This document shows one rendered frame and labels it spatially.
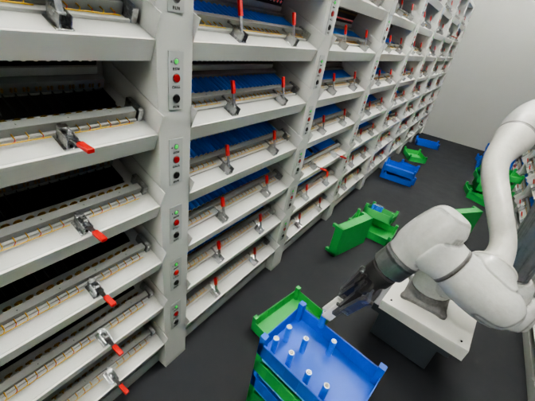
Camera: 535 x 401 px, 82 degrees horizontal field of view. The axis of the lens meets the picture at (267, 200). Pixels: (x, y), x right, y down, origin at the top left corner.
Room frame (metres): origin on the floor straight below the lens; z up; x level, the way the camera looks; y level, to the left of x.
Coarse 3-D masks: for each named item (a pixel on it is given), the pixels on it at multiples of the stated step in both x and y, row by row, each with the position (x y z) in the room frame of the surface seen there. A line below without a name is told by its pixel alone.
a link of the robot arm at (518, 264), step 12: (528, 216) 0.87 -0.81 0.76; (528, 228) 0.85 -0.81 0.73; (528, 240) 0.83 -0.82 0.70; (528, 252) 0.82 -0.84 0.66; (516, 264) 0.83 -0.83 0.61; (528, 264) 0.81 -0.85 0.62; (528, 276) 0.81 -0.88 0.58; (528, 288) 0.80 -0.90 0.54; (528, 300) 0.79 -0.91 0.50; (528, 312) 0.76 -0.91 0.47; (528, 324) 0.75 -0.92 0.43
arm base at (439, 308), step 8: (408, 288) 1.00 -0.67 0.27; (400, 296) 0.97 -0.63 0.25; (408, 296) 0.96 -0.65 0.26; (416, 296) 0.95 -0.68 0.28; (424, 296) 0.94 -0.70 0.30; (416, 304) 0.93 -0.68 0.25; (424, 304) 0.92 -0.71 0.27; (432, 304) 0.92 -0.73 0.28; (440, 304) 0.92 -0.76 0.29; (432, 312) 0.90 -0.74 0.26; (440, 312) 0.90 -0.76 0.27
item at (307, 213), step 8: (312, 200) 1.75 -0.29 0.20; (320, 200) 1.73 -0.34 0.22; (328, 200) 1.86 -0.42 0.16; (304, 208) 1.64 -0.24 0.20; (312, 208) 1.70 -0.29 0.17; (320, 208) 1.73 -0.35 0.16; (296, 216) 1.57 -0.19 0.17; (304, 216) 1.60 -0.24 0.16; (312, 216) 1.64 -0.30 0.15; (296, 224) 1.49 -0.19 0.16; (304, 224) 1.54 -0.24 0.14; (288, 232) 1.41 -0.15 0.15; (296, 232) 1.44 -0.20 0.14
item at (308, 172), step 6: (336, 138) 1.90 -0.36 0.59; (342, 144) 1.87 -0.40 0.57; (348, 144) 1.85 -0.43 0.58; (342, 150) 1.85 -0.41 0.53; (324, 156) 1.67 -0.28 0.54; (330, 156) 1.71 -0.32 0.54; (318, 162) 1.58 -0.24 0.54; (324, 162) 1.61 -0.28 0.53; (330, 162) 1.67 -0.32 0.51; (306, 168) 1.46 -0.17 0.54; (318, 168) 1.52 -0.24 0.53; (324, 168) 1.63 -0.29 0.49; (300, 174) 1.33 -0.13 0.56; (306, 174) 1.41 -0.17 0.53; (312, 174) 1.48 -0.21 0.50; (300, 180) 1.35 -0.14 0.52
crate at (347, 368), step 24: (264, 336) 0.55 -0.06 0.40; (312, 336) 0.64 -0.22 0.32; (336, 336) 0.62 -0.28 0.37; (264, 360) 0.53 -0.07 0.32; (312, 360) 0.56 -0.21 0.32; (336, 360) 0.57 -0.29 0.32; (360, 360) 0.56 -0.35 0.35; (288, 384) 0.48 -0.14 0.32; (312, 384) 0.49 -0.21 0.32; (336, 384) 0.50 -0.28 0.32; (360, 384) 0.51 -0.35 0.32
